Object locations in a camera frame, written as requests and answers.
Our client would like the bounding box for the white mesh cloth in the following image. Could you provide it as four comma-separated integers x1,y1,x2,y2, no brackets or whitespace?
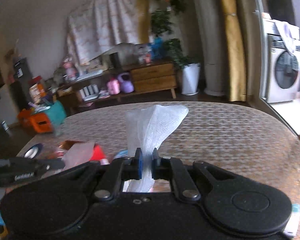
125,105,189,193

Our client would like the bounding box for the navy coaster white dish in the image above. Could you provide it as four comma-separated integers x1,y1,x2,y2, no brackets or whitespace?
23,143,43,159

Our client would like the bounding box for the red gold metal tin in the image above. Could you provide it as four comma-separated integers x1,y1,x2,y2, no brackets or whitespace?
56,140,109,168

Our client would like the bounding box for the orange teal tissue box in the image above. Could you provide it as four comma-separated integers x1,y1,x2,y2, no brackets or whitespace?
17,101,66,133

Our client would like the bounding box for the clear drinking glass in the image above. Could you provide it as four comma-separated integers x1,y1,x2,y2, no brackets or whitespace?
52,124,62,137

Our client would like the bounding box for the purple kettlebell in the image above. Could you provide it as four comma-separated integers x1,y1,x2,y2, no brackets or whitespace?
117,72,134,94

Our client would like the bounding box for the pink toy backpack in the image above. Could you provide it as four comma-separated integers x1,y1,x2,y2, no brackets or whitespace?
107,77,120,95

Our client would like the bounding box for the wooden tv cabinet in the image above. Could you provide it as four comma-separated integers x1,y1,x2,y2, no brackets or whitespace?
57,59,178,108

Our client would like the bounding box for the white planter pot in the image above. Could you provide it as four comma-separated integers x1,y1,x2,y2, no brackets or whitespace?
181,63,200,96

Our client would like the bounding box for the pink doll figure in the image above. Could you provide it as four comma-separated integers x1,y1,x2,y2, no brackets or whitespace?
62,58,78,81

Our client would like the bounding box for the yellow curtain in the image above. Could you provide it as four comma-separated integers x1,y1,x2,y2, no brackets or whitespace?
221,0,247,102

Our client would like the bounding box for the black cylinder speaker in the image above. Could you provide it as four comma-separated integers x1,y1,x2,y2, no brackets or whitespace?
109,53,121,69

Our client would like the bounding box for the white washing machine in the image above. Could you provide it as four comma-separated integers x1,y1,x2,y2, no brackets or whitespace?
263,19,300,103

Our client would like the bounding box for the floral draped cloth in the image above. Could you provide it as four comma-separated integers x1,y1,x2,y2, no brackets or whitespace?
67,0,151,66

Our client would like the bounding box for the green potted plant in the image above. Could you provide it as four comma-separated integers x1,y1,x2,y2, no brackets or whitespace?
151,0,196,70

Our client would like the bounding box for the white standing air conditioner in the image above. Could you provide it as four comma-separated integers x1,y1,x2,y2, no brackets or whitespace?
193,0,227,96

